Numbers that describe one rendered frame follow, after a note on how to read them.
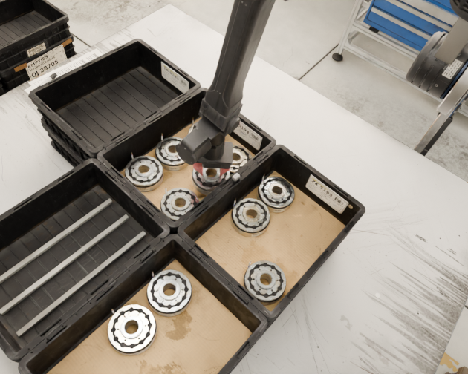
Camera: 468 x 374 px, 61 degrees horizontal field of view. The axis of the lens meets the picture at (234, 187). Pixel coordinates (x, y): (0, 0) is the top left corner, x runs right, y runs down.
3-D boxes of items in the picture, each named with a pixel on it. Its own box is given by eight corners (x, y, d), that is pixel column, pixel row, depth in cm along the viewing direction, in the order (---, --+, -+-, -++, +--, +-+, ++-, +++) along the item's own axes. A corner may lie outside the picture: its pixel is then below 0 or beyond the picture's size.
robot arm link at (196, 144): (243, 116, 84) (212, 90, 85) (207, 147, 79) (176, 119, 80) (230, 145, 95) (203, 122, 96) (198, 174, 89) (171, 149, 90)
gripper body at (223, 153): (232, 167, 99) (234, 148, 93) (191, 165, 98) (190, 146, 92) (232, 146, 102) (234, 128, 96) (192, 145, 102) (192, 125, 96)
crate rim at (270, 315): (277, 147, 113) (279, 142, 111) (365, 213, 104) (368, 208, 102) (174, 234, 94) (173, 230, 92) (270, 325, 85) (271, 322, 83)
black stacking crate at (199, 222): (271, 168, 121) (278, 143, 111) (351, 229, 112) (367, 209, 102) (174, 251, 102) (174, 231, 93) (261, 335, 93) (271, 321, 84)
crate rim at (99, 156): (203, 90, 122) (203, 84, 120) (277, 147, 113) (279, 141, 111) (94, 161, 103) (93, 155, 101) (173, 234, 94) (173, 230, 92)
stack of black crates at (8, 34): (53, 62, 229) (28, -13, 192) (88, 88, 221) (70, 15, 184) (-11, 97, 210) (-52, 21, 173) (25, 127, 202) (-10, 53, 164)
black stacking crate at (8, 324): (100, 182, 111) (93, 157, 102) (173, 251, 102) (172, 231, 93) (-41, 278, 92) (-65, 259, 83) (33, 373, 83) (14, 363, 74)
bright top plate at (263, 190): (275, 171, 114) (275, 170, 114) (301, 194, 111) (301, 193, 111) (251, 190, 110) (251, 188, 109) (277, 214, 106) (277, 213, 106)
